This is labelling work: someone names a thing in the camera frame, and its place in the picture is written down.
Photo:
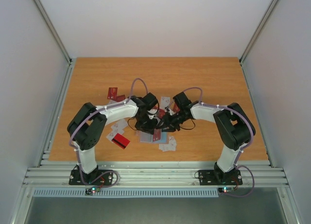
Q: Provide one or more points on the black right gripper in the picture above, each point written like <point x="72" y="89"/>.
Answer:
<point x="171" y="119"/>

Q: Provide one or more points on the red vip card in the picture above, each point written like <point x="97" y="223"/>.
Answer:
<point x="113" y="94"/>
<point x="157" y="135"/>
<point x="175" y="108"/>
<point x="161" y="113"/>

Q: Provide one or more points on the white blossom card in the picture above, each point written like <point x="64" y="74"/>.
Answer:
<point x="164" y="102"/>

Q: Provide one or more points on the white card pile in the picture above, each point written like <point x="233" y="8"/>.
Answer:
<point x="170" y="146"/>

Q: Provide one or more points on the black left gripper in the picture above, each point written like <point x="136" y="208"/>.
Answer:
<point x="148" y="129"/>

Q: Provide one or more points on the white card under arm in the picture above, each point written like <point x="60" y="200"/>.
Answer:
<point x="117" y="128"/>

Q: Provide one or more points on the pink leather card holder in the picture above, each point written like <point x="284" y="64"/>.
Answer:
<point x="148" y="138"/>

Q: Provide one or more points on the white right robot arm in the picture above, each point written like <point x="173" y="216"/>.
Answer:
<point x="235" y="129"/>

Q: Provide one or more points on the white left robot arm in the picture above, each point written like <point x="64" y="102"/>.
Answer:
<point x="86" y="128"/>

